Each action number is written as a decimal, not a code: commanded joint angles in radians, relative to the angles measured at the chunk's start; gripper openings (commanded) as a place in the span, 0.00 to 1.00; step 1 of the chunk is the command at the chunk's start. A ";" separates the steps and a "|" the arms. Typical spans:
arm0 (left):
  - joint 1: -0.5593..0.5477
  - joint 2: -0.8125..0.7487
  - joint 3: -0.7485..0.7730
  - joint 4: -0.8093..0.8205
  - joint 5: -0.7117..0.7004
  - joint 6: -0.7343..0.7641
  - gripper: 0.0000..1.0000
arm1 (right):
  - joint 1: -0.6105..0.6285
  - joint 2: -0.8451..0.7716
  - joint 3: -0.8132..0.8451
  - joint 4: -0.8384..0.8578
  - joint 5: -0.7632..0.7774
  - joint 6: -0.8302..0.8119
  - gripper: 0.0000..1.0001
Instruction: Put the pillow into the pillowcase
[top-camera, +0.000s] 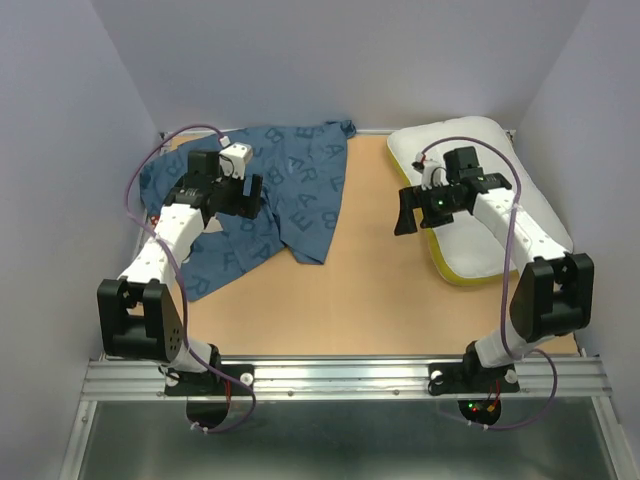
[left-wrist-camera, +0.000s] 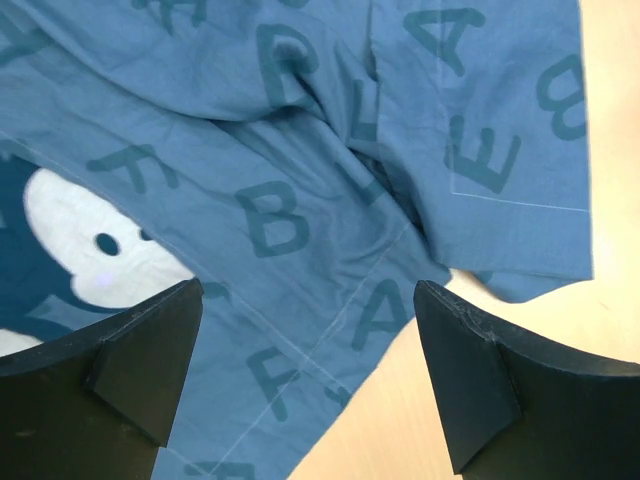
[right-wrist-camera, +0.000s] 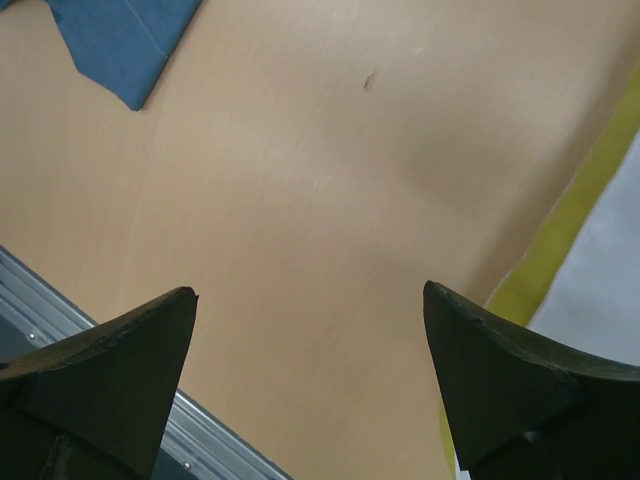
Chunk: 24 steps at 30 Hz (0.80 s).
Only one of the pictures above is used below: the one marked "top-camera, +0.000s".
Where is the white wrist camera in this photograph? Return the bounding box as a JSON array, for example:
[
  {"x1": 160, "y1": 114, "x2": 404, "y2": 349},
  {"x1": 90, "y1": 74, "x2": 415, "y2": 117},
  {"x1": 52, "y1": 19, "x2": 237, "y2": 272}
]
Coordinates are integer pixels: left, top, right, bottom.
[
  {"x1": 412, "y1": 153, "x2": 446, "y2": 190},
  {"x1": 219, "y1": 142, "x2": 253, "y2": 179}
]

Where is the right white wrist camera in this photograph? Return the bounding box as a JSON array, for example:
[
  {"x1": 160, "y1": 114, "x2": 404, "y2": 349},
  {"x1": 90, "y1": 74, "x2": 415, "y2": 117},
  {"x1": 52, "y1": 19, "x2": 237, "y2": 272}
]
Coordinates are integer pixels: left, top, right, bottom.
[{"x1": 412, "y1": 153, "x2": 446, "y2": 190}]

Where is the blue lettered pillowcase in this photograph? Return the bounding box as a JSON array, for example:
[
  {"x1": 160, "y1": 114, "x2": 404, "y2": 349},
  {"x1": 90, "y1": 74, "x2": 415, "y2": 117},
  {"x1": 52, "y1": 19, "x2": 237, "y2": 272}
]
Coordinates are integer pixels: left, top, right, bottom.
[{"x1": 138, "y1": 118, "x2": 357, "y2": 303}]

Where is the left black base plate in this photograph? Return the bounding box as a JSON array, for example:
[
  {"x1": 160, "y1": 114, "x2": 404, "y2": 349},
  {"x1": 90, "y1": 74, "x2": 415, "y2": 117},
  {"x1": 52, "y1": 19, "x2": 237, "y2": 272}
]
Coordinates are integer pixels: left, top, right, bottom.
[{"x1": 164, "y1": 363, "x2": 255, "y2": 397}]

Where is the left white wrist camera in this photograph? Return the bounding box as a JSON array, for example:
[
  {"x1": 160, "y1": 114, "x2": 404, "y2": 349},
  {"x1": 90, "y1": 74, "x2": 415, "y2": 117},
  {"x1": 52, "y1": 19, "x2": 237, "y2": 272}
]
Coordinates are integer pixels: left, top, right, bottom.
[{"x1": 219, "y1": 142, "x2": 253, "y2": 179}]

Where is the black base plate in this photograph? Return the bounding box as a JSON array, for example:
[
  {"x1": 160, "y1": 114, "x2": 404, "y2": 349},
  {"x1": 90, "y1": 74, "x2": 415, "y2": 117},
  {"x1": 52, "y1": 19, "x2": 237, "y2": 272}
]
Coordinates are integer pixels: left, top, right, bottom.
[
  {"x1": 164, "y1": 363, "x2": 255, "y2": 397},
  {"x1": 427, "y1": 361, "x2": 520, "y2": 396}
]

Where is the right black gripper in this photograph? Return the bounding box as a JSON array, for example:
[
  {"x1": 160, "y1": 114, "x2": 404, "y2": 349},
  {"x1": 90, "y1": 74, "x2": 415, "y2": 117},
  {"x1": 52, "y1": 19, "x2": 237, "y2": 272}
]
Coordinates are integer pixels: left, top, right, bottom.
[{"x1": 392, "y1": 181, "x2": 464, "y2": 235}]

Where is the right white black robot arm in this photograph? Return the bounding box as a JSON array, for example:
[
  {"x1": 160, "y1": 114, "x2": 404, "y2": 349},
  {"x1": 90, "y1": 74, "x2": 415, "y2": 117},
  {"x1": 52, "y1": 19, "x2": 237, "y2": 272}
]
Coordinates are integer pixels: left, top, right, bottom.
[{"x1": 394, "y1": 146, "x2": 595, "y2": 393}]

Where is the aluminium mounting rail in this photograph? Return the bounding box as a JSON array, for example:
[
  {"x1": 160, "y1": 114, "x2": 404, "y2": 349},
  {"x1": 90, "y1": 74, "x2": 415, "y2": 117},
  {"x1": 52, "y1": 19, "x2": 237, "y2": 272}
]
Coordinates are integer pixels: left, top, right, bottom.
[{"x1": 81, "y1": 355, "x2": 612, "y2": 402}]

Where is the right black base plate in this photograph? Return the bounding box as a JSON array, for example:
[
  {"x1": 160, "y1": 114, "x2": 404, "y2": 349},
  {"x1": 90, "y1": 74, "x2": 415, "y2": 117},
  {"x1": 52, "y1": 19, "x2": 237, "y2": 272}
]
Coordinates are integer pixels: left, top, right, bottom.
[{"x1": 427, "y1": 361, "x2": 520, "y2": 396}]

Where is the white pillow yellow edge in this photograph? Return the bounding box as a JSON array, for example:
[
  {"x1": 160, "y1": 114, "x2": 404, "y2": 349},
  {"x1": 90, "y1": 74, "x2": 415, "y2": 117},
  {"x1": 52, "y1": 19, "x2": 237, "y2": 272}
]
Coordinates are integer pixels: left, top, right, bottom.
[{"x1": 387, "y1": 116, "x2": 573, "y2": 286}]

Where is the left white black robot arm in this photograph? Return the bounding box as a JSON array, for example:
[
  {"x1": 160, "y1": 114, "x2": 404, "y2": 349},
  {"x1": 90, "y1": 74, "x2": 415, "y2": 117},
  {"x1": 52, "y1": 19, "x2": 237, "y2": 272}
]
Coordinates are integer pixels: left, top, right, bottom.
[{"x1": 97, "y1": 143, "x2": 262, "y2": 394}]

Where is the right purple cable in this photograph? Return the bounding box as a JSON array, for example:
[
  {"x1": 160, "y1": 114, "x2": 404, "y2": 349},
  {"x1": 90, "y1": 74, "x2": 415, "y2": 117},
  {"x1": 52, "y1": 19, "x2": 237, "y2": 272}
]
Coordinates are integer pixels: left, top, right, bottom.
[{"x1": 417, "y1": 136, "x2": 559, "y2": 433}]

